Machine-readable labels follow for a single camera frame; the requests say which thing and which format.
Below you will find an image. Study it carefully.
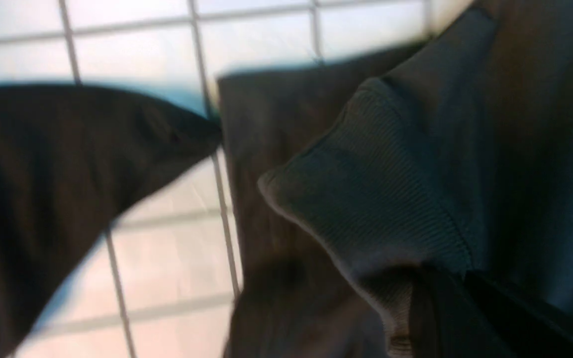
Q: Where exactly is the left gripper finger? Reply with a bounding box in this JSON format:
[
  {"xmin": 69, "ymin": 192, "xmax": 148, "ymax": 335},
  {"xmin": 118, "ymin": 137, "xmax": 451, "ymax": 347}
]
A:
[{"xmin": 409, "ymin": 268, "xmax": 573, "ymax": 358}]

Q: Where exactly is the gray long-sleeved shirt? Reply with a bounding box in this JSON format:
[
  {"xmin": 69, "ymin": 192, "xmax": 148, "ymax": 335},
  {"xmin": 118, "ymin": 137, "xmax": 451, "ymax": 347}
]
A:
[{"xmin": 218, "ymin": 0, "xmax": 573, "ymax": 358}]

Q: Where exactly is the black clothing pile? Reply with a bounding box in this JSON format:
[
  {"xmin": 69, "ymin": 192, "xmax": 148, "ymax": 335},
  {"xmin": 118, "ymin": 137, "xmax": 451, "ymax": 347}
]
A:
[{"xmin": 0, "ymin": 84, "xmax": 221, "ymax": 358}]

